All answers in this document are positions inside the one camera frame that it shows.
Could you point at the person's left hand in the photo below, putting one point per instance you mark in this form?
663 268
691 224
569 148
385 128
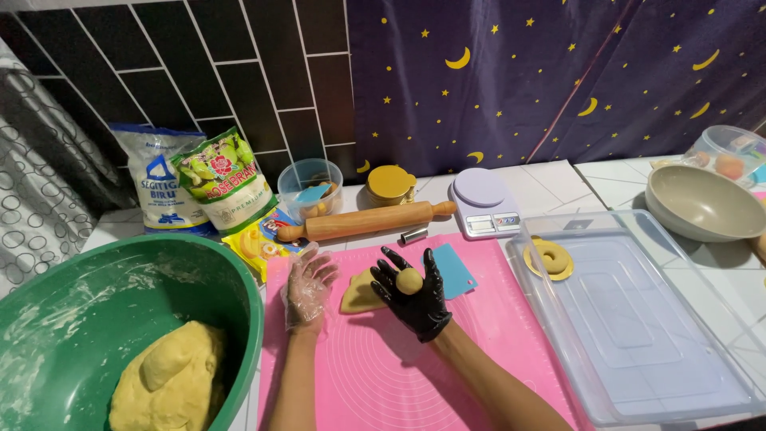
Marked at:
305 296

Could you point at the person's right hand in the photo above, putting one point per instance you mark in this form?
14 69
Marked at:
419 308

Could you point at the person's left fingers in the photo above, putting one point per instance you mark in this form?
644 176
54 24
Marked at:
317 269

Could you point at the small yellow dough ball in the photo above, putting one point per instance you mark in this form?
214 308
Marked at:
409 281

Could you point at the flattened yellow dough piece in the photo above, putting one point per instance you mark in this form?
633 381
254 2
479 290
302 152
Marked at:
358 294

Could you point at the yellow and blue packet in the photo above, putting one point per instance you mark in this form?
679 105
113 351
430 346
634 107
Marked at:
263 239

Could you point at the wooden rolling pin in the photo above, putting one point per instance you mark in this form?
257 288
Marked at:
365 220

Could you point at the small blue plastic scraper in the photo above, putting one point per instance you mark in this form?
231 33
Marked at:
312 193

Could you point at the small round clear plastic container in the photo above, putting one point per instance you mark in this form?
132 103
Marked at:
308 179

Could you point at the small metal tube cutter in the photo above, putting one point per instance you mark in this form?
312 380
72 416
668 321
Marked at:
414 235

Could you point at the stack of gold cake discs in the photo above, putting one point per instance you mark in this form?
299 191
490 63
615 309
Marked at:
389 182

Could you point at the green and white flour bag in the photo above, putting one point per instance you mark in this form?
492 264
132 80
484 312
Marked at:
230 179

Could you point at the pink silicone baking mat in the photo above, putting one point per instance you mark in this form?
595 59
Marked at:
383 383

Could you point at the blue plastic dough scraper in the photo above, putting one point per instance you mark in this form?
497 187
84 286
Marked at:
455 272

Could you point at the lilac digital kitchen scale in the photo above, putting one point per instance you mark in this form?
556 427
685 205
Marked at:
482 200

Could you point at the white and blue flour bag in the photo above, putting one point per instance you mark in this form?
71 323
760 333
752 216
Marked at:
152 191

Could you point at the large yellow dough mass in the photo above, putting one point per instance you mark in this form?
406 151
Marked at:
167 383

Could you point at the single gold cake disc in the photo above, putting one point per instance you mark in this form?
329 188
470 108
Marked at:
532 266

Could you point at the large green plastic basin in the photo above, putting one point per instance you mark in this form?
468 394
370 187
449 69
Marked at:
72 299

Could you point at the grey curtain with circle print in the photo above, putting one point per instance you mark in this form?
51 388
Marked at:
42 197

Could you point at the navy curtain with moons and stars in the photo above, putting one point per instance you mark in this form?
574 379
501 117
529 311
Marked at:
538 78

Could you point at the large clear plastic storage box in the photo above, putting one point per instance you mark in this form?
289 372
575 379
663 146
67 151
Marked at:
628 335

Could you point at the beige ceramic bowl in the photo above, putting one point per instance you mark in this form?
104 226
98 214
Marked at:
700 203

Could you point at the clear plastic tub with lid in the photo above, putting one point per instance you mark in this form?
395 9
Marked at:
727 146

